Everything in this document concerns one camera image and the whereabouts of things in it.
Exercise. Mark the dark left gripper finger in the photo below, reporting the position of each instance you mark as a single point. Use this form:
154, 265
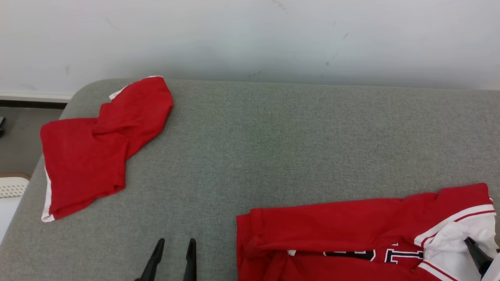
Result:
190, 263
153, 263

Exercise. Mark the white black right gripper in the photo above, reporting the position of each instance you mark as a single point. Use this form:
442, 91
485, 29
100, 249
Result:
494, 271

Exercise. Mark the red shorts white trim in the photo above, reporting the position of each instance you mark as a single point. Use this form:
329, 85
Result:
93, 156

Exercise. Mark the red white baseball jersey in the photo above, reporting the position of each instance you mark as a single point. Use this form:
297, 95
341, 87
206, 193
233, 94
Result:
332, 230

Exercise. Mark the grey fabric sofa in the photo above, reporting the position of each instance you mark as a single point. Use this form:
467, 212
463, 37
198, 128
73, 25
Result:
273, 156

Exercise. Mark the white perforated laundry basket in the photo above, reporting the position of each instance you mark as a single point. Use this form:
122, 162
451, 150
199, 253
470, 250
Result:
11, 189

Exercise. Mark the white wall baseboard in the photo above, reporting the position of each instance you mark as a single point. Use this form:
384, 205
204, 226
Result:
31, 96

